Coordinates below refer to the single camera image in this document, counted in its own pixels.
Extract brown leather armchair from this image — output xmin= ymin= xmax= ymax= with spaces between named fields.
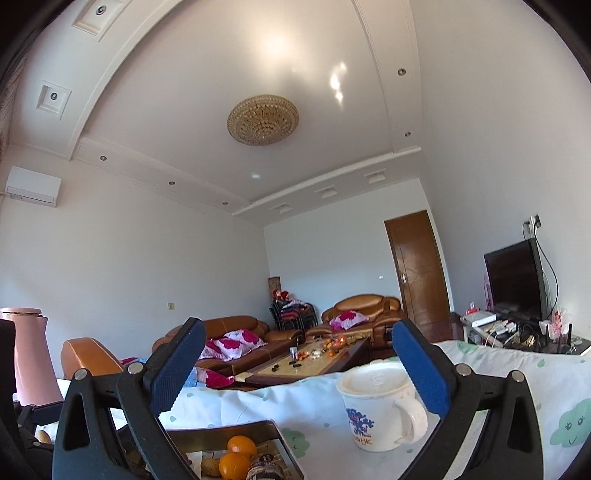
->
xmin=305 ymin=294 xmax=407 ymax=356

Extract pink-sided metal tin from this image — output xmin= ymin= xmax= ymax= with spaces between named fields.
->
xmin=164 ymin=418 xmax=305 ymax=480

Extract white cloud-print tablecloth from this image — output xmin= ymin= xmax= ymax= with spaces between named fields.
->
xmin=55 ymin=339 xmax=591 ymax=480

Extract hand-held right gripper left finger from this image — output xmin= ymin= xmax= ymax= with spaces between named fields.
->
xmin=52 ymin=317 xmax=207 ymax=480

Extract pink electric kettle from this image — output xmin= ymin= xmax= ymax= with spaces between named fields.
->
xmin=0 ymin=307 xmax=64 ymax=404

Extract wooden coffee table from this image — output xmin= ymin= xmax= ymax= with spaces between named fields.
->
xmin=235 ymin=336 xmax=371 ymax=388

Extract brown leather sofa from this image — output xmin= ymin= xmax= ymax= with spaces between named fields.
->
xmin=152 ymin=315 xmax=305 ymax=377

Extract white air conditioner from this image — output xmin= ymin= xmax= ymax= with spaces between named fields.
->
xmin=6 ymin=165 xmax=63 ymax=207

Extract white tv stand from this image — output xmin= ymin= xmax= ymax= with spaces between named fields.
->
xmin=462 ymin=310 xmax=591 ymax=357

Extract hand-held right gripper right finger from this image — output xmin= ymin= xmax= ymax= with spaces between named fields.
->
xmin=392 ymin=318 xmax=544 ymax=480

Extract red floral cushion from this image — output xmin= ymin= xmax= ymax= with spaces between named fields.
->
xmin=196 ymin=369 xmax=236 ymax=388

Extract orange leather chair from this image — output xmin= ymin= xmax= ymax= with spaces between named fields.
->
xmin=61 ymin=337 xmax=125 ymax=380

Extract white lidded mug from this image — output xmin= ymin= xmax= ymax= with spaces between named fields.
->
xmin=335 ymin=361 xmax=429 ymax=453

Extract orange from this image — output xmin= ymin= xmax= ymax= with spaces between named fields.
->
xmin=227 ymin=435 xmax=258 ymax=459
xmin=218 ymin=452 xmax=254 ymax=480

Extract black television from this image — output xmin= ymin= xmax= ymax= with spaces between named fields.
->
xmin=483 ymin=237 xmax=550 ymax=321

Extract round gold ceiling lamp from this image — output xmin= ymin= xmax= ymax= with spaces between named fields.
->
xmin=226 ymin=95 xmax=300 ymax=146

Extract stacked black chairs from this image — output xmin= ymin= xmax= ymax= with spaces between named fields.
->
xmin=269 ymin=288 xmax=317 ymax=330

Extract pink floral cushion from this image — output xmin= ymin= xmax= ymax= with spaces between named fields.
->
xmin=224 ymin=329 xmax=269 ymax=358
xmin=329 ymin=310 xmax=370 ymax=332
xmin=198 ymin=337 xmax=236 ymax=363

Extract brown wooden door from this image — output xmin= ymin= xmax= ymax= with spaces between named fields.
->
xmin=384 ymin=210 xmax=452 ymax=343

